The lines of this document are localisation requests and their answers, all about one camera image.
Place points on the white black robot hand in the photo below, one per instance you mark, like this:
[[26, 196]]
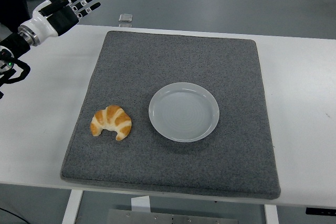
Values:
[[43, 24]]

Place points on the golden croissant bread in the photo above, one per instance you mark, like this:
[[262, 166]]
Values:
[[113, 120]]

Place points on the pale grey round plate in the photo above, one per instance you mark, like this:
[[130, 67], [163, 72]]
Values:
[[183, 113]]

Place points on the small clear floor box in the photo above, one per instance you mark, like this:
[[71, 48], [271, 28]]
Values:
[[125, 17]]

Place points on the grey felt mat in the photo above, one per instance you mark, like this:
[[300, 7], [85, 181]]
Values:
[[170, 58]]

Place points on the white table leg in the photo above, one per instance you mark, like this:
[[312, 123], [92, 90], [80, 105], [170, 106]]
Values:
[[271, 214], [72, 208]]

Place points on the white paper label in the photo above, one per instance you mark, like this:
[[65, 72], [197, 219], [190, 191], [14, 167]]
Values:
[[140, 204]]

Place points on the black table control panel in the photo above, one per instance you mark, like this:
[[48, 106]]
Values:
[[321, 211]]

